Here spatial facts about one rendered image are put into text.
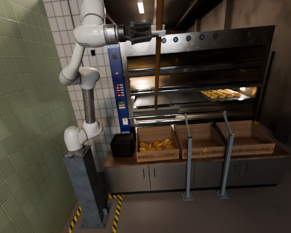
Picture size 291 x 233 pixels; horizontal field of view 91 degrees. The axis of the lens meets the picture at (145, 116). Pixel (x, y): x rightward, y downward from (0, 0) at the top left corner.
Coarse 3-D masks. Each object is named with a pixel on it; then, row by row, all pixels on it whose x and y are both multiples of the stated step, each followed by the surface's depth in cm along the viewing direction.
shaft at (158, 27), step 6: (162, 0) 57; (162, 6) 59; (162, 12) 61; (156, 18) 65; (162, 18) 64; (156, 24) 67; (162, 24) 67; (156, 30) 70; (156, 42) 76; (156, 48) 80; (156, 54) 84; (156, 60) 89; (156, 66) 94; (156, 72) 100; (156, 78) 106; (156, 84) 114; (156, 90) 123; (156, 96) 133; (156, 102) 146
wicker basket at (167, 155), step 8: (144, 128) 222; (152, 128) 222; (160, 128) 222; (168, 128) 223; (144, 136) 224; (160, 136) 224; (168, 136) 224; (176, 144) 190; (144, 152) 183; (152, 152) 184; (160, 152) 185; (168, 152) 185; (176, 152) 185; (144, 160) 188; (152, 160) 188
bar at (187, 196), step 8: (192, 112) 178; (200, 112) 177; (208, 112) 177; (216, 112) 177; (224, 112) 176; (232, 136) 163; (232, 144) 167; (224, 168) 182; (224, 176) 185; (224, 184) 190; (184, 192) 206; (216, 192) 202; (224, 192) 201; (184, 200) 195
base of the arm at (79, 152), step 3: (84, 147) 149; (87, 147) 154; (78, 150) 142; (81, 150) 144; (84, 150) 147; (69, 153) 142; (72, 153) 139; (75, 153) 141; (78, 153) 141; (81, 153) 141; (66, 156) 141; (69, 156) 136; (72, 156) 137
